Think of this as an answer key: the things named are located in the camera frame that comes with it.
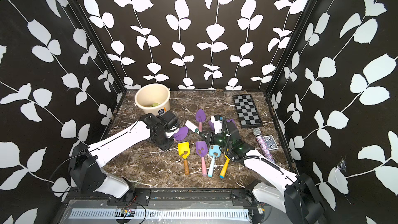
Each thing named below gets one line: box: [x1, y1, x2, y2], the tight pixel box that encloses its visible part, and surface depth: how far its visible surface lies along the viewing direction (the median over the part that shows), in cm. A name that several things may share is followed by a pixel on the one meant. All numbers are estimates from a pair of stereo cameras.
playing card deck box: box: [262, 134, 279, 151], surface depth 94 cm
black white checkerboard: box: [232, 93, 263, 129], surface depth 109 cm
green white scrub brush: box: [185, 120, 201, 135], surface depth 86 cm
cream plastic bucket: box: [134, 83, 171, 116], surface depth 100 cm
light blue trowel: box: [207, 144, 222, 178], surface depth 90 cm
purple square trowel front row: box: [195, 141, 208, 177], surface depth 90 cm
